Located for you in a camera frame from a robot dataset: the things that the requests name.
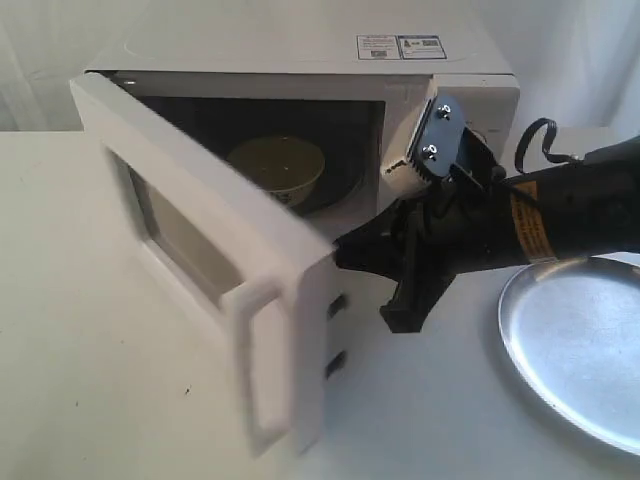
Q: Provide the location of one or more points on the yellow ceramic bowl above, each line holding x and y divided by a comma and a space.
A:
286, 167

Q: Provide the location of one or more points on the white microwave oven body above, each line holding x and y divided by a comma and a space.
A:
312, 86

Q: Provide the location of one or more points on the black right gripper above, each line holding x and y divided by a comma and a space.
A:
429, 239

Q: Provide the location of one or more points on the white blue warning label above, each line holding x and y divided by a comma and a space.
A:
400, 47

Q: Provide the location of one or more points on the round silver metal plate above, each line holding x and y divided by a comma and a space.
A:
571, 332

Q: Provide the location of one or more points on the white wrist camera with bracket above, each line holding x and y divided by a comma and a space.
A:
434, 145

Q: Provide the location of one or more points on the white microwave door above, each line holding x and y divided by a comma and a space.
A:
262, 273

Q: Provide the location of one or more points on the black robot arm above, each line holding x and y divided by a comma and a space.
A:
584, 208

